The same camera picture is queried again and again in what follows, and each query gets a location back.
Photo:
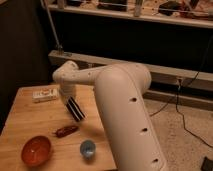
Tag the metal lamp pole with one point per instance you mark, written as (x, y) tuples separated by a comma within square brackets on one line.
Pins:
[(59, 47)]

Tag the white rectangular box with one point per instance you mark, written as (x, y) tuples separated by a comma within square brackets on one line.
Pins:
[(45, 95)]

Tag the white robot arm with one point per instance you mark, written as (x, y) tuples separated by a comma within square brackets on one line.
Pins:
[(118, 91)]

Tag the orange bowl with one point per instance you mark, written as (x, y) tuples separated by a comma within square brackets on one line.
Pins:
[(36, 151)]

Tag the white shelf board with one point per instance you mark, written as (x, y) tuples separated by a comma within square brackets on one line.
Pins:
[(126, 15)]

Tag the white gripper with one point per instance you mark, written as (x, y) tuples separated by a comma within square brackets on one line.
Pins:
[(66, 91)]

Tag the black box on floor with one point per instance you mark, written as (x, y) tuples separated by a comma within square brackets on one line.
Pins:
[(207, 165)]

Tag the brown wrapped candy bar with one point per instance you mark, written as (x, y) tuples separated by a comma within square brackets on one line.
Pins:
[(64, 131)]

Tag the blue ceramic cup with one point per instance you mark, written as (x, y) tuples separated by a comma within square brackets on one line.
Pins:
[(87, 149)]

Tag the black striped eraser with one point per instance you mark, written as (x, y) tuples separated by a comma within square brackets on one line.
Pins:
[(75, 110)]

